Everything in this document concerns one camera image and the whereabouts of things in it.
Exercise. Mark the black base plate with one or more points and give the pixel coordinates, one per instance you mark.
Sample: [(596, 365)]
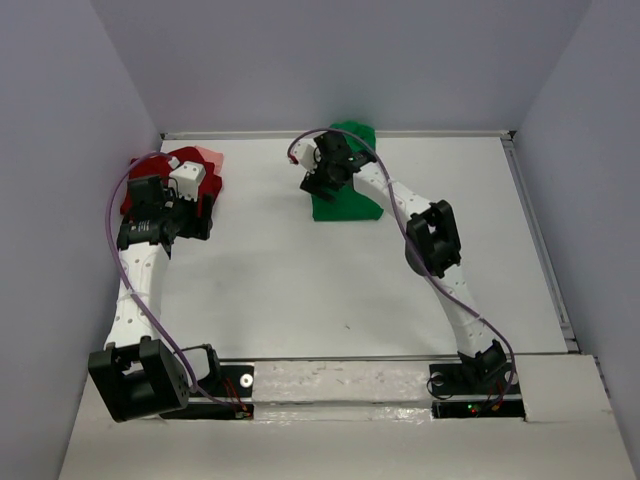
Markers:
[(234, 389), (455, 398)]

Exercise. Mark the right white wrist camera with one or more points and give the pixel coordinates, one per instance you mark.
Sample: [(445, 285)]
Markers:
[(303, 154)]

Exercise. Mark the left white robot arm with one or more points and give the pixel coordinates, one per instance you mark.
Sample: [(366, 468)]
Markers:
[(140, 371)]

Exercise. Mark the red folded t shirt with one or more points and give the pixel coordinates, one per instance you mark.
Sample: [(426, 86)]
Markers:
[(210, 180)]

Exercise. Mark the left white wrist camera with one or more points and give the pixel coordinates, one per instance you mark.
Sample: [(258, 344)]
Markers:
[(188, 178)]

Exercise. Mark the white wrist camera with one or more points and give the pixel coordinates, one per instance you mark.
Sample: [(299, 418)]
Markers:
[(303, 154), (188, 178)]

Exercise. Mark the green t shirt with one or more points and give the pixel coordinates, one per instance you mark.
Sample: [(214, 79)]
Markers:
[(349, 205)]

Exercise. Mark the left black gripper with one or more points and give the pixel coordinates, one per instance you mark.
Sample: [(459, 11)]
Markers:
[(198, 227)]

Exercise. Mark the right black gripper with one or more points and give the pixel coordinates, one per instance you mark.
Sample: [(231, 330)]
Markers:
[(313, 183)]

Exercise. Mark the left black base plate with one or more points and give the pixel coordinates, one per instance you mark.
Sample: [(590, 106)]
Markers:
[(234, 389)]

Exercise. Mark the white front platform board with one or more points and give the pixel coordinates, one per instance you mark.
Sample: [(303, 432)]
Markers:
[(365, 420)]

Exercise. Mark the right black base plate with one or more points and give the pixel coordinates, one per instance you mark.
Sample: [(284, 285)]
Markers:
[(455, 398)]

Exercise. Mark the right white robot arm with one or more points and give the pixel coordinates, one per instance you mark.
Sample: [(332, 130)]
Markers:
[(335, 159)]

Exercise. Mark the pink folded t shirt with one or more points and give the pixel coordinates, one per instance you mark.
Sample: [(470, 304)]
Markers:
[(212, 157)]

